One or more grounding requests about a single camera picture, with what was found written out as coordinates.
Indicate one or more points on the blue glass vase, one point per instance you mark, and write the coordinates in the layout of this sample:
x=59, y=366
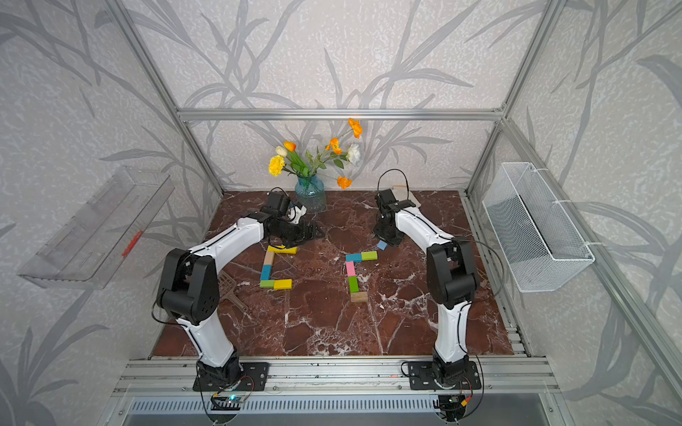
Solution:
x=311, y=194

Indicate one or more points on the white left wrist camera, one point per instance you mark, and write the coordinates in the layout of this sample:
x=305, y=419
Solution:
x=295, y=213

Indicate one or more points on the beige wooden block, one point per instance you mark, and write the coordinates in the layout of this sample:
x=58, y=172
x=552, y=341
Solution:
x=269, y=258

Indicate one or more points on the white work glove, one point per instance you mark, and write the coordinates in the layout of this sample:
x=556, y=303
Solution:
x=401, y=193

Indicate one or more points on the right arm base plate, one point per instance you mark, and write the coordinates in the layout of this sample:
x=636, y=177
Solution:
x=429, y=376

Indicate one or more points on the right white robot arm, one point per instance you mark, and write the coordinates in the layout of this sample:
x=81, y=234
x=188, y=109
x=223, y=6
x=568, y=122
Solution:
x=451, y=276

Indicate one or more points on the left green-lit circuit board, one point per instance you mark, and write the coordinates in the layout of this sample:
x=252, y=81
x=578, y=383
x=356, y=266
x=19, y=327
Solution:
x=232, y=402

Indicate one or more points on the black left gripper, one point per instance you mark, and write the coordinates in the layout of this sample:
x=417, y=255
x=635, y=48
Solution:
x=302, y=237

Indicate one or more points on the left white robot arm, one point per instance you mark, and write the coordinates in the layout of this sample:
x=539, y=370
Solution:
x=188, y=290

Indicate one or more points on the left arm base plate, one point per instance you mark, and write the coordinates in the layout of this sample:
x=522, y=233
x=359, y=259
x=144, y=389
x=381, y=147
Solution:
x=242, y=377

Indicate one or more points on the pink block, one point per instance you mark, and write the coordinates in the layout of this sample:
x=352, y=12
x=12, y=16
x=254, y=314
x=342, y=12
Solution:
x=350, y=269

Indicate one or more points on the clear plastic wall shelf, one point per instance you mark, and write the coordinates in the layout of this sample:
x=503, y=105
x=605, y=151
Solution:
x=87, y=252

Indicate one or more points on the artificial flower bouquet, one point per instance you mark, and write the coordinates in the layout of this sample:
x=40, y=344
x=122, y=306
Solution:
x=305, y=165

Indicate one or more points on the right circuit board with connector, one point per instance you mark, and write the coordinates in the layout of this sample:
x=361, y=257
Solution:
x=452, y=408

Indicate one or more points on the white wire mesh basket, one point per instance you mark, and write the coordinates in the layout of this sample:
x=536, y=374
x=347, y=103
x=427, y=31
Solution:
x=539, y=240

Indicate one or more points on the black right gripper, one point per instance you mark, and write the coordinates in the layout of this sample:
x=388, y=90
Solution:
x=376, y=228

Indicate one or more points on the brown wooden block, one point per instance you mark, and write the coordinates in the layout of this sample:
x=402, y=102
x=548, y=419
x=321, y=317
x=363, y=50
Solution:
x=359, y=297

